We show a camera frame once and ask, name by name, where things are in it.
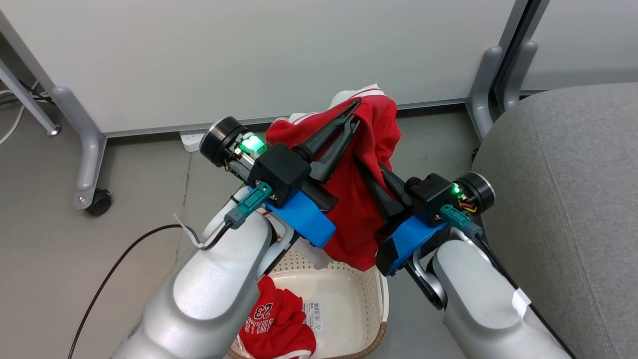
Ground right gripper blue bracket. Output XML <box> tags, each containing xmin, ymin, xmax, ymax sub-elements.
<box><xmin>355</xmin><ymin>158</ymin><xmax>496</xmax><ymax>278</ymax></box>

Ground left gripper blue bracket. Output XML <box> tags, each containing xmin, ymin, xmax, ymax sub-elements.
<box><xmin>199</xmin><ymin>98</ymin><xmax>362</xmax><ymax>249</ymax></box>

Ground red garment with white stripes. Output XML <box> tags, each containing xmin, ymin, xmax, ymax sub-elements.
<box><xmin>266</xmin><ymin>84</ymin><xmax>402</xmax><ymax>272</ymax></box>

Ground red jersey with white print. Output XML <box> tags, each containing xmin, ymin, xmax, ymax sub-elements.
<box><xmin>234</xmin><ymin>275</ymin><xmax>318</xmax><ymax>359</ymax></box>

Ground cream perforated laundry basket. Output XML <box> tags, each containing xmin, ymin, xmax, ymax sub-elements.
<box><xmin>227</xmin><ymin>244</ymin><xmax>389</xmax><ymax>359</ymax></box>

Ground grey fabric sofa seat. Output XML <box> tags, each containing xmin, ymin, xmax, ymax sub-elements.
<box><xmin>471</xmin><ymin>82</ymin><xmax>638</xmax><ymax>359</ymax></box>

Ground large white partition board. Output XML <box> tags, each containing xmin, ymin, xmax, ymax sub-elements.
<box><xmin>0</xmin><ymin>0</ymin><xmax>529</xmax><ymax>138</ymax></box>

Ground white power strip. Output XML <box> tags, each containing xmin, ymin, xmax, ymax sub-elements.
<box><xmin>179</xmin><ymin>129</ymin><xmax>210</xmax><ymax>153</ymax></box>

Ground white barcode sticker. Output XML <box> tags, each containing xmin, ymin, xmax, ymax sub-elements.
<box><xmin>303</xmin><ymin>301</ymin><xmax>323</xmax><ymax>331</ymax></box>

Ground black caster wheel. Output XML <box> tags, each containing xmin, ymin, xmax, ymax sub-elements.
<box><xmin>85</xmin><ymin>188</ymin><xmax>113</xmax><ymax>217</ymax></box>

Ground grey partition leg with caster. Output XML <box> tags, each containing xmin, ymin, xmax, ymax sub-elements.
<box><xmin>51</xmin><ymin>86</ymin><xmax>108</xmax><ymax>210</ymax></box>

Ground white partition panel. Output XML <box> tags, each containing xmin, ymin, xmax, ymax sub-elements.
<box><xmin>521</xmin><ymin>0</ymin><xmax>638</xmax><ymax>93</ymax></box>

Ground grey slanted table leg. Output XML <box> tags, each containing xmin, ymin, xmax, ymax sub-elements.
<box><xmin>0</xmin><ymin>57</ymin><xmax>61</xmax><ymax>136</ymax></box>

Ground right arm cable teal plug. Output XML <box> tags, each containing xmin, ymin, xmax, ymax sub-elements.
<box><xmin>440</xmin><ymin>204</ymin><xmax>576</xmax><ymax>359</ymax></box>

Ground black floor cables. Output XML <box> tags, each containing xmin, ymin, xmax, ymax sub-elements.
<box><xmin>0</xmin><ymin>80</ymin><xmax>53</xmax><ymax>106</ymax></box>

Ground white floor cable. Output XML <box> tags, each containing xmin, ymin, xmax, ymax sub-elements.
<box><xmin>0</xmin><ymin>82</ymin><xmax>40</xmax><ymax>146</ymax></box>

